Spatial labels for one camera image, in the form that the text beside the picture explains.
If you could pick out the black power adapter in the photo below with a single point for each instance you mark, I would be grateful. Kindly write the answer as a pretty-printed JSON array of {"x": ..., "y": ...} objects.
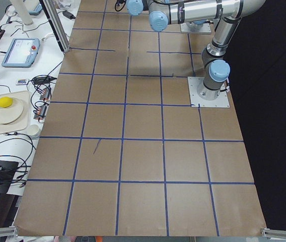
[{"x": 68, "y": 15}]

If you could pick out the white cylinder tube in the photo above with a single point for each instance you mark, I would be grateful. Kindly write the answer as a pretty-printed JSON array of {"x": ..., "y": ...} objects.
[{"x": 22, "y": 12}]

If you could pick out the beige plate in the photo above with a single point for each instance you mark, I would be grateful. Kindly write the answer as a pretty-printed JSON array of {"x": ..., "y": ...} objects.
[{"x": 10, "y": 114}]

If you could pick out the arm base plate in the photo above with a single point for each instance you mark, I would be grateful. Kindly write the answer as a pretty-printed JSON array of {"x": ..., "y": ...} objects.
[
  {"x": 200, "y": 96},
  {"x": 191, "y": 27}
]

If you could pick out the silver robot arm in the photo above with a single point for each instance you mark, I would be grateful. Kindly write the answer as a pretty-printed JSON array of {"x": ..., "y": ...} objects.
[{"x": 220, "y": 17}]

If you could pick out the blue teach pendant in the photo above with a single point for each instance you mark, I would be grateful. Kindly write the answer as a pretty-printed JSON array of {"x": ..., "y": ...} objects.
[{"x": 21, "y": 53}]

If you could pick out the yellow lemon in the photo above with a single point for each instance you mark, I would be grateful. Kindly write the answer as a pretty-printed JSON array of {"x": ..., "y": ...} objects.
[{"x": 6, "y": 102}]

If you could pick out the aluminium frame post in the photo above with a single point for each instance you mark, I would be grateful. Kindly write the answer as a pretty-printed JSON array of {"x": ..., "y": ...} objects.
[{"x": 56, "y": 25}]

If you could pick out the white paper cup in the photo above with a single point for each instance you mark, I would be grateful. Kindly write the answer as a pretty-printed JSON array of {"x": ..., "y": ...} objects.
[{"x": 33, "y": 131}]

